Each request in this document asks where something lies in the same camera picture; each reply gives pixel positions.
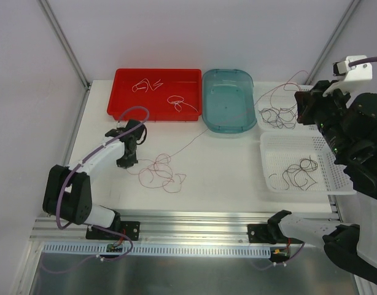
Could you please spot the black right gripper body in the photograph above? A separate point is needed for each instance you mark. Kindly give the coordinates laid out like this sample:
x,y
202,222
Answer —
x,y
307,104

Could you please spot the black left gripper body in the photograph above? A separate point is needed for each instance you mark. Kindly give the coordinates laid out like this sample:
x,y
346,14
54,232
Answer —
x,y
128,157

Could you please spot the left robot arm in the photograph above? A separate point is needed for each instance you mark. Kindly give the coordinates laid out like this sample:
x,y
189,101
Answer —
x,y
68,195

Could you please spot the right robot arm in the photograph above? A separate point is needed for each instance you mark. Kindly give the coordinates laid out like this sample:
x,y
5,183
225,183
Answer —
x,y
351,134

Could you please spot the upper white perforated basket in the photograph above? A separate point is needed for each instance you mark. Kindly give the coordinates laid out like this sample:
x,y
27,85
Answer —
x,y
276,108

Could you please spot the white perforated basket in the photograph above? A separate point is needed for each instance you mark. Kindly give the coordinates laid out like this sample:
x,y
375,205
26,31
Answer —
x,y
301,163
276,108

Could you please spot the lower white perforated basket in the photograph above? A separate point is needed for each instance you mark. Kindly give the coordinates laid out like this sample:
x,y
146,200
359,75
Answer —
x,y
301,163

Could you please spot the red plastic bin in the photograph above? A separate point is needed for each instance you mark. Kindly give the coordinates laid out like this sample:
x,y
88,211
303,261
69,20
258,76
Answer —
x,y
168,94

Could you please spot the teal translucent plastic bin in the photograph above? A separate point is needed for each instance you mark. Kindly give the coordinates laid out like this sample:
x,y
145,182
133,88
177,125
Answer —
x,y
228,101

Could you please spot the aluminium mounting rail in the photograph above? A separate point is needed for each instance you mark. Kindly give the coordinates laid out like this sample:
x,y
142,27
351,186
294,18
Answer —
x,y
163,227

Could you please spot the white slotted cable duct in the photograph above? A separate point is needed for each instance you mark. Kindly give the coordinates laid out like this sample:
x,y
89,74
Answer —
x,y
262,252

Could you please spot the right aluminium frame post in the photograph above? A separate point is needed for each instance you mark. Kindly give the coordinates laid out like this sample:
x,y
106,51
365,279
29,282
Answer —
x,y
333,39

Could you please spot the aluminium frame post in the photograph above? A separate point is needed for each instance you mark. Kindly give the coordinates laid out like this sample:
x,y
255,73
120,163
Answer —
x,y
64,43
333,39

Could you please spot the left aluminium frame post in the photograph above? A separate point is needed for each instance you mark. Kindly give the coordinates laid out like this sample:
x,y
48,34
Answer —
x,y
64,43

